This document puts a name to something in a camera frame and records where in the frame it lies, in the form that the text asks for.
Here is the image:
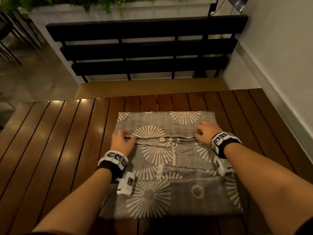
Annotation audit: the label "metal lamp shade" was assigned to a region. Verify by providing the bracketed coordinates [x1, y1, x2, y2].
[225, 0, 249, 13]

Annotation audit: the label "grey sunburst patterned cloth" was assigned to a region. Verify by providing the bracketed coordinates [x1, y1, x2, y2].
[99, 111, 244, 219]

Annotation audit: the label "dark chairs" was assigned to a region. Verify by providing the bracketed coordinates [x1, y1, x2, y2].
[0, 10, 46, 66]

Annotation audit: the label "black slatted bench backrest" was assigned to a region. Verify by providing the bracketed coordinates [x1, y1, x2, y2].
[45, 15, 249, 83]

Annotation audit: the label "black marker wristband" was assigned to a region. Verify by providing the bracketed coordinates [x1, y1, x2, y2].
[97, 150, 129, 182]
[211, 132, 243, 159]

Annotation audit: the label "black metal post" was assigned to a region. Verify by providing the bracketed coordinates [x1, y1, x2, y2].
[207, 0, 220, 17]

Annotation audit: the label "green hanging plants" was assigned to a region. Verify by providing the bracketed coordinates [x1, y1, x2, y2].
[0, 0, 211, 15]

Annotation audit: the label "tan bench seat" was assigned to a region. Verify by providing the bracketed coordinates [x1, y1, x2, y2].
[73, 77, 229, 100]

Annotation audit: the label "person's right forearm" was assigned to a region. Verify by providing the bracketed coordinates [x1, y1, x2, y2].
[223, 142, 313, 235]

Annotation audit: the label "person's left forearm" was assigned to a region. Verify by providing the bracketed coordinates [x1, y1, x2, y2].
[31, 167, 113, 235]

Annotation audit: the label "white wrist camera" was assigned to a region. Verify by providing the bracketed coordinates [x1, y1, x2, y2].
[214, 155, 235, 177]
[116, 171, 135, 196]

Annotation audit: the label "person's right hand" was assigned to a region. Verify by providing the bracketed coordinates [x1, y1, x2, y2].
[194, 120, 223, 146]

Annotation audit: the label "person's left hand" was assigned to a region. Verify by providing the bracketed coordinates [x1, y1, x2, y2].
[111, 130, 137, 157]

